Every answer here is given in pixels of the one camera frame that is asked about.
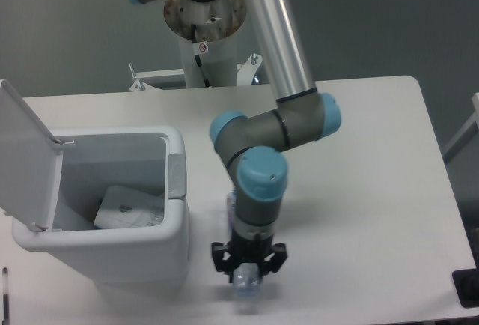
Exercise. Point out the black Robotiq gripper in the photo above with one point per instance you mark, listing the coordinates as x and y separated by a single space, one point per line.
227 257

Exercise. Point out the clear crushed plastic water bottle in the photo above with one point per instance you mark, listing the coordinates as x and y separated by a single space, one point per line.
246 278

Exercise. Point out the white plastic wrapper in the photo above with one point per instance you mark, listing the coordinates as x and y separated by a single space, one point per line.
123 207

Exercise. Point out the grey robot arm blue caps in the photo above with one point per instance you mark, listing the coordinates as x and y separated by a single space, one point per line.
251 148

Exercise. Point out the white trash can open lid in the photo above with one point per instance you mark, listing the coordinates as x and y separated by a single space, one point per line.
53 183

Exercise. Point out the black device at table corner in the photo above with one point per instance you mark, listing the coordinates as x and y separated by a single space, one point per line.
466 284

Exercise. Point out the slotted strip at left edge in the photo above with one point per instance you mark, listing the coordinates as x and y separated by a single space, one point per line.
5 296

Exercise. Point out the white middle pedestal bracket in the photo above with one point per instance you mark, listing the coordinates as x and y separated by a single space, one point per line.
248 73

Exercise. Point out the white pedestal bracket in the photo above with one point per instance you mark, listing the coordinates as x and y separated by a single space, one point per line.
156 79
248 73

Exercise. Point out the white left pedestal bracket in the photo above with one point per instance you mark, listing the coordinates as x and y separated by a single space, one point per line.
156 79

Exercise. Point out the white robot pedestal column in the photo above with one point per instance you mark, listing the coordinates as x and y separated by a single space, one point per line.
207 34

